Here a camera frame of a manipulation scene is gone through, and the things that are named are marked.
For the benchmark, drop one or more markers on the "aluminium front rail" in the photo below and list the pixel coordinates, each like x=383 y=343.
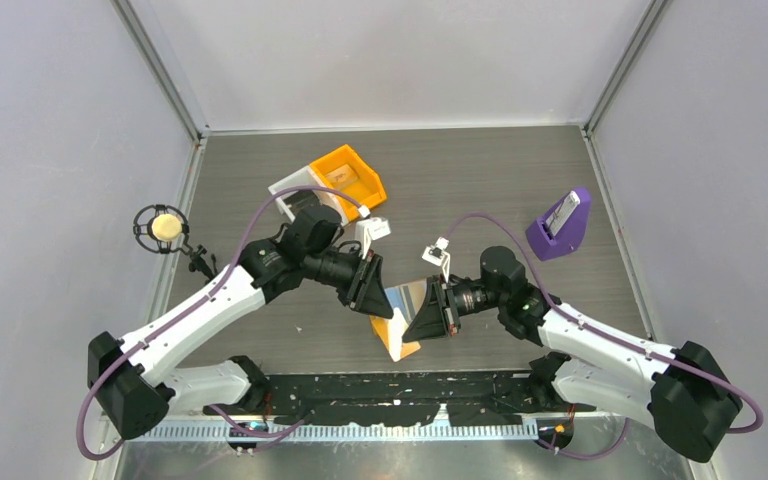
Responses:
x=437 y=430

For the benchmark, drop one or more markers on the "microphone with shock mount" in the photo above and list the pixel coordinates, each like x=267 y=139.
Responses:
x=161 y=229

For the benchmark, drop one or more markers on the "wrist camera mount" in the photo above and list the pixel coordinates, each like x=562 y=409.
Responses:
x=437 y=254
x=369 y=230

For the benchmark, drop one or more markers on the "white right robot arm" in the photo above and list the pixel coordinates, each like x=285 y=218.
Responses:
x=678 y=392

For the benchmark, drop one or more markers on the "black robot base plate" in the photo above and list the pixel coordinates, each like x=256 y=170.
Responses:
x=469 y=398

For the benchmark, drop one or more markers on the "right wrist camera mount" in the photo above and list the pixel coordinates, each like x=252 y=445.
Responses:
x=437 y=254

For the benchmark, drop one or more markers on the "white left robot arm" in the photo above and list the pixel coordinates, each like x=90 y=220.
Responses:
x=137 y=380

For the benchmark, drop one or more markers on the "black microphone tripod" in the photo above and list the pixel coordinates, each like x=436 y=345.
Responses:
x=203 y=262

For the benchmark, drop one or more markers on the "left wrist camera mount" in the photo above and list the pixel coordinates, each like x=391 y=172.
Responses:
x=369 y=230

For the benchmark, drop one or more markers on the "tan card stack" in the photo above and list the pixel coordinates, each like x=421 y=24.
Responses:
x=342 y=177

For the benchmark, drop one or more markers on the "purple metronome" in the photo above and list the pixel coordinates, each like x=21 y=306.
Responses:
x=560 y=231

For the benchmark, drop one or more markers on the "orange plastic bin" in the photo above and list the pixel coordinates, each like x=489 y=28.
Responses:
x=368 y=190

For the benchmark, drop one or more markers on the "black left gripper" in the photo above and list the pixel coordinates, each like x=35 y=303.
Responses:
x=365 y=291

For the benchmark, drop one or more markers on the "white plastic bin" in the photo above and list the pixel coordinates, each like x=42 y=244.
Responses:
x=302 y=177

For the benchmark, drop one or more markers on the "orange card holder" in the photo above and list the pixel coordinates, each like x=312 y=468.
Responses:
x=405 y=300

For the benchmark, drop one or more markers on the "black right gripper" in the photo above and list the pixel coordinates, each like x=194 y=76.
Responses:
x=435 y=320

